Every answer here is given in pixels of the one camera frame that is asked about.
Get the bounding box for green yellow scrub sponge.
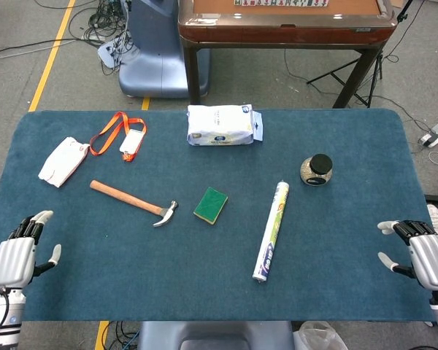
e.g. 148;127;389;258
193;186;229;226

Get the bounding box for right grey five-finger robot hand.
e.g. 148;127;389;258
377;219;438;292

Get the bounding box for orange lanyard with white badge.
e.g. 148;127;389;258
89;111;148;163

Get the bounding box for cling film roll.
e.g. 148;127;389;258
252;179;291;285

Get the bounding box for white power strip with cables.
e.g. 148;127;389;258
97;38;132;69

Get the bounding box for row of face-up mahjong tiles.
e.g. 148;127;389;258
234;0;329;7

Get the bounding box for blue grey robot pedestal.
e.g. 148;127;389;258
118;0;211;99

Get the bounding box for white power strip with plugs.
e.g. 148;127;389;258
418;122;438;148

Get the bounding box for clear plastic bag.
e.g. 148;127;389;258
293;320;347;350

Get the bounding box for wooden handle claw hammer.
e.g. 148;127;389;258
89;179;180;228

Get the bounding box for white tissue pack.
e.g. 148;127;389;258
186;104;264;147

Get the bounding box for tangled black floor cables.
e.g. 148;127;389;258
69;0;132;48

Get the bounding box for left grey five-finger robot hand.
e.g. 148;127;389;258
0;210;62;289

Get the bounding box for blue felt table mat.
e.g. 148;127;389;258
0;108;438;322

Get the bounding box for white folded cloth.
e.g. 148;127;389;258
38;136;91;189

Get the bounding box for grey blue robot torso base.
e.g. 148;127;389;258
137;320;296;350

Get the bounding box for brown mahjong table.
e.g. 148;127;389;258
177;0;397;109

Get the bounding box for round jar with black lid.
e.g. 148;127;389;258
300;153;334;186

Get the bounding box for black tripod stand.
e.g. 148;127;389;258
306;0;415;109

